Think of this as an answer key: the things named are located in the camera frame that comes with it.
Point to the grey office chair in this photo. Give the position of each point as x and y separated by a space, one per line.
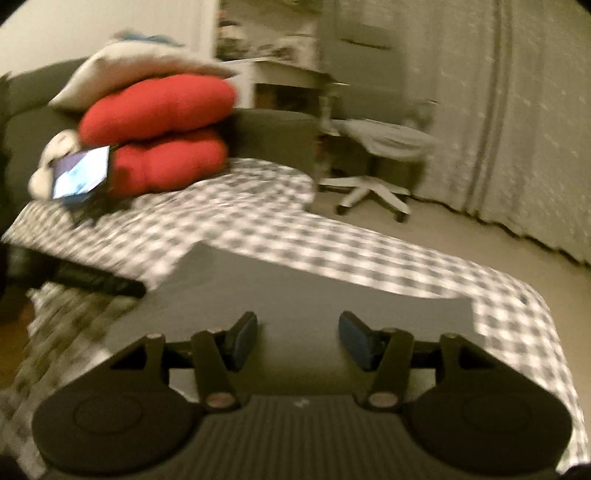
378 138

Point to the star-patterned curtain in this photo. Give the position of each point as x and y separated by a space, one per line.
517 115

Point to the dark green sofa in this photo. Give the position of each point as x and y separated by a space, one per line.
277 134

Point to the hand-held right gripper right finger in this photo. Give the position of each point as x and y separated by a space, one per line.
355 341

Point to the blue phone stand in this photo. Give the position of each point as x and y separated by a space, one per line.
87 210

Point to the grey knit garment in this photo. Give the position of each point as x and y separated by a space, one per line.
300 286

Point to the grey white checkered blanket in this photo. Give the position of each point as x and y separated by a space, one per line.
254 203

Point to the white plush toy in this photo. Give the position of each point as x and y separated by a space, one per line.
51 157

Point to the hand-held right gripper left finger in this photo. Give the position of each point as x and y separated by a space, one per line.
244 339

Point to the blue cloth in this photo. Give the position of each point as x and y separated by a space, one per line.
147 39

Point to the red puffy cushion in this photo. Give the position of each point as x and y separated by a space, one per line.
175 161
161 108

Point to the beige pillow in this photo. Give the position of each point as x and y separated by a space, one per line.
138 76

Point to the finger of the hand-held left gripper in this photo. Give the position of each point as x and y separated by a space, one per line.
101 282

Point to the white desk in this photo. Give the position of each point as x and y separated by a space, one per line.
286 74

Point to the smartphone with lit screen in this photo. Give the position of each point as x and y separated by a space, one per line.
83 173

